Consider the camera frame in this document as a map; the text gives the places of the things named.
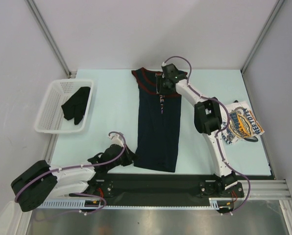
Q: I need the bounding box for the right aluminium frame post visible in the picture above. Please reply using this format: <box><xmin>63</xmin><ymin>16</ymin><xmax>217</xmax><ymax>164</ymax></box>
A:
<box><xmin>240</xmin><ymin>0</ymin><xmax>286</xmax><ymax>75</ymax></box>

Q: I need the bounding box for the aluminium frame post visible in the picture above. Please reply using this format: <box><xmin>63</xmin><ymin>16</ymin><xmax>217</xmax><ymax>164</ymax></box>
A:
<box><xmin>240</xmin><ymin>0</ymin><xmax>286</xmax><ymax>75</ymax></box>
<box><xmin>25</xmin><ymin>0</ymin><xmax>71</xmax><ymax>78</ymax></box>

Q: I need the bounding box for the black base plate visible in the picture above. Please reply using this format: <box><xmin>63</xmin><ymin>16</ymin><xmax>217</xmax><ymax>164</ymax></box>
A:
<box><xmin>82</xmin><ymin>173</ymin><xmax>245</xmax><ymax>207</ymax></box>

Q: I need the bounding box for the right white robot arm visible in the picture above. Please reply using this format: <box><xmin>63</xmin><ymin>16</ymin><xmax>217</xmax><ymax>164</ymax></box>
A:
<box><xmin>156</xmin><ymin>62</ymin><xmax>238</xmax><ymax>196</ymax></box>

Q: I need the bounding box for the cable duct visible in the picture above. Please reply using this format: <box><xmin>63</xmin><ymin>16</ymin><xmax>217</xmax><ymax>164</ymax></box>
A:
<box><xmin>209</xmin><ymin>198</ymin><xmax>235</xmax><ymax>210</ymax></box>
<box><xmin>38</xmin><ymin>199</ymin><xmax>105</xmax><ymax>210</ymax></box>

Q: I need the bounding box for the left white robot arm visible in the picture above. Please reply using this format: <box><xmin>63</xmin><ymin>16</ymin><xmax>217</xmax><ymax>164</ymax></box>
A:
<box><xmin>11</xmin><ymin>144</ymin><xmax>138</xmax><ymax>212</ymax></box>

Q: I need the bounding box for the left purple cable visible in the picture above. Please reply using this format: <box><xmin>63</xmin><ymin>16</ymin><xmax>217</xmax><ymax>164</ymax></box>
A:
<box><xmin>15</xmin><ymin>131</ymin><xmax>126</xmax><ymax>213</ymax></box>

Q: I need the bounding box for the left aluminium frame post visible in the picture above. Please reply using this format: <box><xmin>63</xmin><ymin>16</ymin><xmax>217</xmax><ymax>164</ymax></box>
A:
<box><xmin>25</xmin><ymin>0</ymin><xmax>71</xmax><ymax>78</ymax></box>

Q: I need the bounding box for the white tank top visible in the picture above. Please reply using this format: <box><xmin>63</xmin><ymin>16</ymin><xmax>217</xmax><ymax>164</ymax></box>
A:
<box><xmin>221</xmin><ymin>100</ymin><xmax>265</xmax><ymax>145</ymax></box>

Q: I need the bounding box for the white plastic basket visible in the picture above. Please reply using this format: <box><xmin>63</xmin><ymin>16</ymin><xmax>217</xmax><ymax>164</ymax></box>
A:
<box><xmin>34</xmin><ymin>79</ymin><xmax>94</xmax><ymax>134</ymax></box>

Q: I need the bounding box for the left cable duct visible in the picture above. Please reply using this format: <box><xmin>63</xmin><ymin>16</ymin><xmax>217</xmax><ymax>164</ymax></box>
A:
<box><xmin>38</xmin><ymin>199</ymin><xmax>105</xmax><ymax>210</ymax></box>

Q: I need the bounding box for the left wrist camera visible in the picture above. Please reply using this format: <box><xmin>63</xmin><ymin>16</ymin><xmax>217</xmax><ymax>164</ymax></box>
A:
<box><xmin>109</xmin><ymin>133</ymin><xmax>124</xmax><ymax>147</ymax></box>

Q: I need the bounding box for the right cable duct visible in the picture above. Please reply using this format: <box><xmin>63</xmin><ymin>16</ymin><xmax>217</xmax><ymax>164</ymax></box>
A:
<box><xmin>209</xmin><ymin>198</ymin><xmax>235</xmax><ymax>210</ymax></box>

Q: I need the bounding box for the black garment in basket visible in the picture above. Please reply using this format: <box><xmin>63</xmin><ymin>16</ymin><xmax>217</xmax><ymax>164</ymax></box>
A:
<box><xmin>61</xmin><ymin>87</ymin><xmax>91</xmax><ymax>125</ymax></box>

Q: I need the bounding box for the navy tank top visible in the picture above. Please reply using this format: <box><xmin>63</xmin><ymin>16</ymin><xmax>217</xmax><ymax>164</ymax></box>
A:
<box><xmin>131</xmin><ymin>67</ymin><xmax>181</xmax><ymax>173</ymax></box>

